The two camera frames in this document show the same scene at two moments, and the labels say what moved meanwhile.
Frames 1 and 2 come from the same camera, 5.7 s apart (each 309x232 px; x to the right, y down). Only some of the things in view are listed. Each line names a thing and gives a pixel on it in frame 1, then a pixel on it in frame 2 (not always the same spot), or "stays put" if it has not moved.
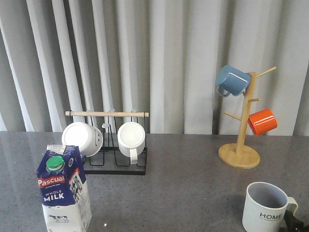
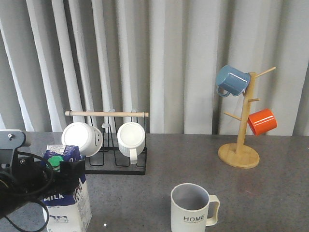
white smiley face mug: [90, 139] stays put
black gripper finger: [293, 224] -> [29, 177]
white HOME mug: [265, 207] -> [189, 208]
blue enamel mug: [231, 79] stays put
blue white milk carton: [64, 190] stays put
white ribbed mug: [131, 140] stays put
